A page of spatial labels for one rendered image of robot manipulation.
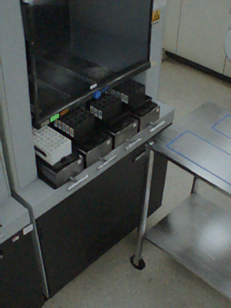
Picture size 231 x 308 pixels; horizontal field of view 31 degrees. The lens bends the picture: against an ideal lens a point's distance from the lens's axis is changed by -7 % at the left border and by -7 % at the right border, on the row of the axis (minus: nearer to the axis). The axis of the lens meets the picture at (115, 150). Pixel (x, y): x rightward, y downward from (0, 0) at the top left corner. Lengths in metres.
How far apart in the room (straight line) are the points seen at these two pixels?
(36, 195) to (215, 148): 0.69
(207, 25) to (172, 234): 2.17
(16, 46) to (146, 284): 1.37
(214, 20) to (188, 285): 2.28
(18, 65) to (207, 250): 1.20
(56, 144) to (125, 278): 0.91
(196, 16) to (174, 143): 2.25
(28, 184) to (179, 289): 0.99
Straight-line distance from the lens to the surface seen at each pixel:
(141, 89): 1.82
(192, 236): 2.02
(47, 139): 1.57
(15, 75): 1.30
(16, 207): 1.50
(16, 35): 1.26
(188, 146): 1.62
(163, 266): 2.23
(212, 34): 3.70
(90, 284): 2.15
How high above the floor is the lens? 1.81
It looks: 39 degrees down
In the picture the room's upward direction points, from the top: 2 degrees clockwise
